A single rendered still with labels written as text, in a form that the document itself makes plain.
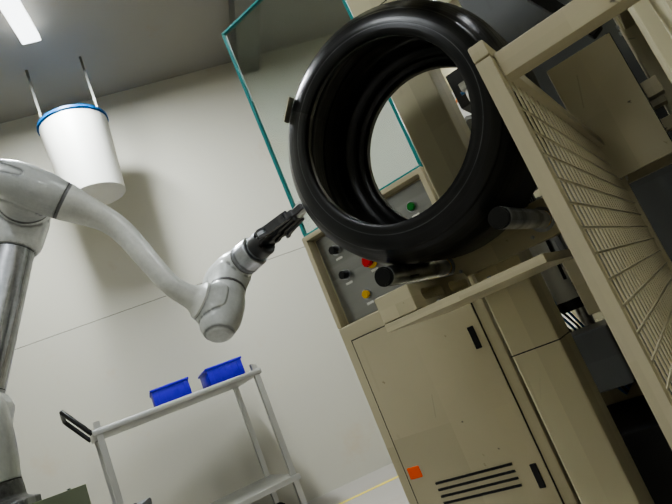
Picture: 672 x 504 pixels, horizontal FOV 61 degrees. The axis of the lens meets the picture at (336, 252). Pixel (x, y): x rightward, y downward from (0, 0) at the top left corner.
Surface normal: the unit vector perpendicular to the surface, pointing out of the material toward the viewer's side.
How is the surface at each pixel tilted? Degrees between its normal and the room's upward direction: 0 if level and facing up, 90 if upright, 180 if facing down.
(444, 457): 90
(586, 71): 90
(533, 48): 90
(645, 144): 90
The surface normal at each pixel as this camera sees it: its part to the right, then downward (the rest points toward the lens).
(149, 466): 0.14, -0.27
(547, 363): -0.55, 0.04
